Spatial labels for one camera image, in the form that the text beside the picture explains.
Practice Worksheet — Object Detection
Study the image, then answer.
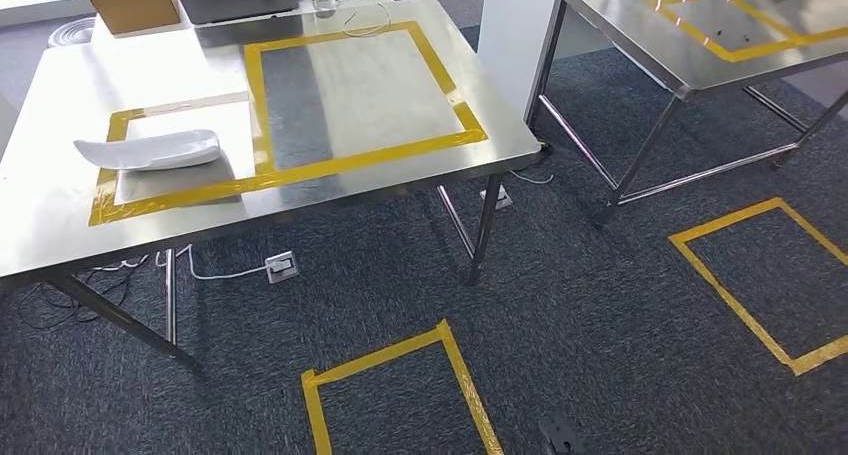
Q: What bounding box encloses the white plastic shell part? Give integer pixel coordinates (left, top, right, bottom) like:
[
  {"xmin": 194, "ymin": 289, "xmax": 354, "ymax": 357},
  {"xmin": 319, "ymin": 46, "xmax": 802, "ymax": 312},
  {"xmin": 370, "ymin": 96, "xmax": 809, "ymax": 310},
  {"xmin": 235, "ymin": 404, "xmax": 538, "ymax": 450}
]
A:
[{"xmin": 74, "ymin": 129, "xmax": 221, "ymax": 172}]

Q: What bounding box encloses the black robot body part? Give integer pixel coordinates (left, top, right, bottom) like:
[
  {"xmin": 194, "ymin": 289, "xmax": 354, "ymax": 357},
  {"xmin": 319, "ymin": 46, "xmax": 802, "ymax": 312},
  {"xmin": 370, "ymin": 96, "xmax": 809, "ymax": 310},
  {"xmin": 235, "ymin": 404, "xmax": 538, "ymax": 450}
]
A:
[{"xmin": 537, "ymin": 415, "xmax": 586, "ymax": 455}]

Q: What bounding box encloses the stainless steel workbench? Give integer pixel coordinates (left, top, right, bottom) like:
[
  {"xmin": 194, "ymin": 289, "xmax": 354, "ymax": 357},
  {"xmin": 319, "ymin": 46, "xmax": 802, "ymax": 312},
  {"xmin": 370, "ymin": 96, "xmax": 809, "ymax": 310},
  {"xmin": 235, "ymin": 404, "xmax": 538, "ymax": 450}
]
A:
[
  {"xmin": 526, "ymin": 0, "xmax": 848, "ymax": 228},
  {"xmin": 0, "ymin": 0, "xmax": 543, "ymax": 368}
]

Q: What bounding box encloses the white pillar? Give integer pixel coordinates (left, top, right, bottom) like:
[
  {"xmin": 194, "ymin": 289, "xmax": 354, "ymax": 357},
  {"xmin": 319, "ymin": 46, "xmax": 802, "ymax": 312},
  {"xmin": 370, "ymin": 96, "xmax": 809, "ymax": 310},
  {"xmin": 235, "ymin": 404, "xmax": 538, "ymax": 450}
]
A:
[{"xmin": 476, "ymin": 0, "xmax": 559, "ymax": 125}]

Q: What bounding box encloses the grey case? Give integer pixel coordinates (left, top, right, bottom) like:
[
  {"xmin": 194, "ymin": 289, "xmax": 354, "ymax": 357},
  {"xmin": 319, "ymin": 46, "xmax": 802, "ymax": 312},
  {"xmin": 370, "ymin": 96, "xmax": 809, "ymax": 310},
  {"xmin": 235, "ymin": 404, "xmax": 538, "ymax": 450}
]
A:
[{"xmin": 165, "ymin": 0, "xmax": 299, "ymax": 26}]

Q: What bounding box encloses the brown cardboard box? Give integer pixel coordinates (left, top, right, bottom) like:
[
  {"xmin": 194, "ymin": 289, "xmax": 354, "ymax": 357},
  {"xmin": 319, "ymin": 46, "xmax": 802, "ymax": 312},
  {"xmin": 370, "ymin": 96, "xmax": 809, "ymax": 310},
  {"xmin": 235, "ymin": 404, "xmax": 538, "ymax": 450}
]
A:
[{"xmin": 89, "ymin": 0, "xmax": 181, "ymax": 36}]

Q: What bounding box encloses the thin cable coil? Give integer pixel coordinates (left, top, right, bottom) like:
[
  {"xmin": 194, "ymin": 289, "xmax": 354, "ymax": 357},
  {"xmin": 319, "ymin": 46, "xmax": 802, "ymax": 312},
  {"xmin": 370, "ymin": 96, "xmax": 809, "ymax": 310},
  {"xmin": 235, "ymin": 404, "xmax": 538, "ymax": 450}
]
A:
[{"xmin": 341, "ymin": 0, "xmax": 393, "ymax": 39}]

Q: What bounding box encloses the white socket cable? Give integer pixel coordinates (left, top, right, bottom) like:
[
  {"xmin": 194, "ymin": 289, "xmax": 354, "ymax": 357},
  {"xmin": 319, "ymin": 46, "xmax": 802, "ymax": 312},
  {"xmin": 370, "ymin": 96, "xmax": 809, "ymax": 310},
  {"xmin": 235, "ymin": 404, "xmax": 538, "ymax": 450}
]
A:
[{"xmin": 92, "ymin": 243, "xmax": 270, "ymax": 282}]

